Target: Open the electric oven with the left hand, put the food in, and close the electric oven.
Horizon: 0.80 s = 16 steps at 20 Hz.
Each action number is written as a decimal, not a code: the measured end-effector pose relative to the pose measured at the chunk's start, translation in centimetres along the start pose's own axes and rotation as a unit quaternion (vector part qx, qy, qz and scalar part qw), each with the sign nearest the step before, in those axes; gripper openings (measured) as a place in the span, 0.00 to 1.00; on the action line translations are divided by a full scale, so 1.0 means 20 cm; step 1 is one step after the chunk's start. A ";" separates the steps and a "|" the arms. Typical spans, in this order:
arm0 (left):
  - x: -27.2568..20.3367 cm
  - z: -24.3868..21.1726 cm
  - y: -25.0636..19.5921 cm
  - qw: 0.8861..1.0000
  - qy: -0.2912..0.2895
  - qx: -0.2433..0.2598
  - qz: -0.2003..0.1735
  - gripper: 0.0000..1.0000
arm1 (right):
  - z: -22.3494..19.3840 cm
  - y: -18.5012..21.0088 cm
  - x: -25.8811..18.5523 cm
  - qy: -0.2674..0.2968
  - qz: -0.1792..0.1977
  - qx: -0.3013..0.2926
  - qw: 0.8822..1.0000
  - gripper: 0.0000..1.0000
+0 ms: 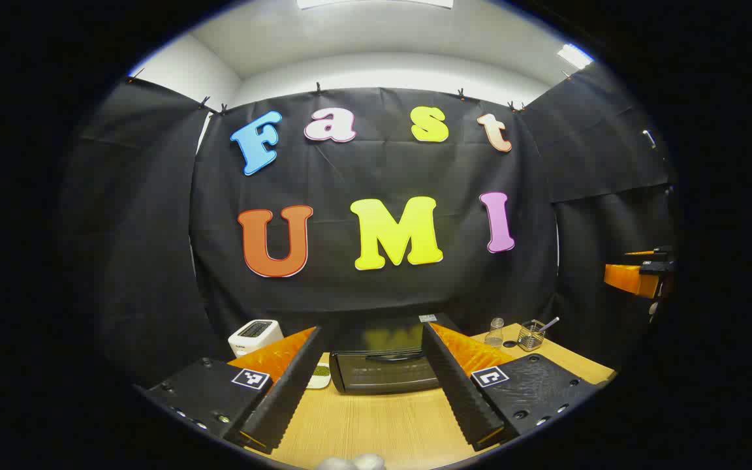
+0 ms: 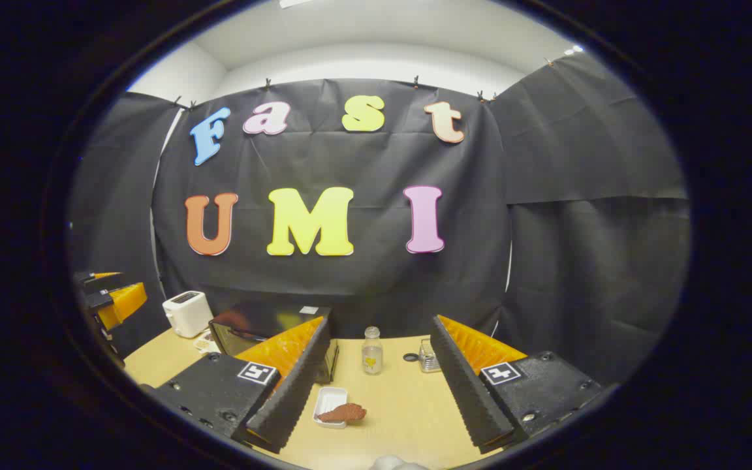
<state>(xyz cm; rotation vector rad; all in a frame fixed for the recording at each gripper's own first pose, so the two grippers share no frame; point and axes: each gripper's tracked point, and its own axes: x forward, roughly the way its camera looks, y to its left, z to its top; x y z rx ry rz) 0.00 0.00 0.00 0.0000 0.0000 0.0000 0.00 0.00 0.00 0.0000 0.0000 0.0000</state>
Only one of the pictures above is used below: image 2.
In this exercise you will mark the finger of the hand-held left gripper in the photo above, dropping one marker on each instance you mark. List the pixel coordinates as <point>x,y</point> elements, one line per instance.
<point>125,301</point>
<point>103,282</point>

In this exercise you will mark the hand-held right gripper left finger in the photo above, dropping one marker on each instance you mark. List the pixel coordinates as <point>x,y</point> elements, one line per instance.
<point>291,391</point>

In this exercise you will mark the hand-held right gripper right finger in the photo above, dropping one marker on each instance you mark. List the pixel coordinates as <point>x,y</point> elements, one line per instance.
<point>467,391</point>

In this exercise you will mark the brown meat piece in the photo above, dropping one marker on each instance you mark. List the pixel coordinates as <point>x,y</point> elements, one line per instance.
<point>343,412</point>

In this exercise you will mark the black electric oven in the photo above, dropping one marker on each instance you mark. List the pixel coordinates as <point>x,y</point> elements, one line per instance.
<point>258,323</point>

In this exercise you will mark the white rectangular tray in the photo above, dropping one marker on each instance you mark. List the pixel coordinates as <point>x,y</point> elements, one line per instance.
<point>330,398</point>

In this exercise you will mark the white toaster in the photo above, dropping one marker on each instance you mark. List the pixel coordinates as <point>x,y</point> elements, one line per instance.
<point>187,314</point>

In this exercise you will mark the clear glass bottle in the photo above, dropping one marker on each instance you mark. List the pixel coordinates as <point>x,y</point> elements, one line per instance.
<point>371,356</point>

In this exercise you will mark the white divided bean dish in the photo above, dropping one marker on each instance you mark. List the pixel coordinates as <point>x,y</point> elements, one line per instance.
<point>205,343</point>

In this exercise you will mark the black backdrop cloth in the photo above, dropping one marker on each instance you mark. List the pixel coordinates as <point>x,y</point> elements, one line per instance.
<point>363,163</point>

